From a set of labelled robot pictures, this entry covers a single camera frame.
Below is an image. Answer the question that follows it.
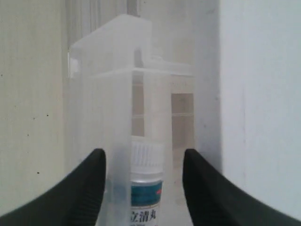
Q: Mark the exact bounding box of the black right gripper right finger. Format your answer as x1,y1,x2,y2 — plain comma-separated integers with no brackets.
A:
182,149,295,226

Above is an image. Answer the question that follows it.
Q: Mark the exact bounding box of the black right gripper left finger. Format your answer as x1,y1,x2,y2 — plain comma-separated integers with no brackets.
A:
0,149,106,226

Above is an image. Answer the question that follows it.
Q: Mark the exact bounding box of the white teal medicine bottle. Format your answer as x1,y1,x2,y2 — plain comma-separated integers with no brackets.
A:
130,141,164,226

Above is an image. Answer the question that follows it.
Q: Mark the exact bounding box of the clear drawer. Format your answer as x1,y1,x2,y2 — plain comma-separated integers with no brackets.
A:
66,14,194,226

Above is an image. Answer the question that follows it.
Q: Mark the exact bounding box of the white plastic drawer cabinet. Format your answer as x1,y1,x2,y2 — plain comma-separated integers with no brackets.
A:
127,0,222,171

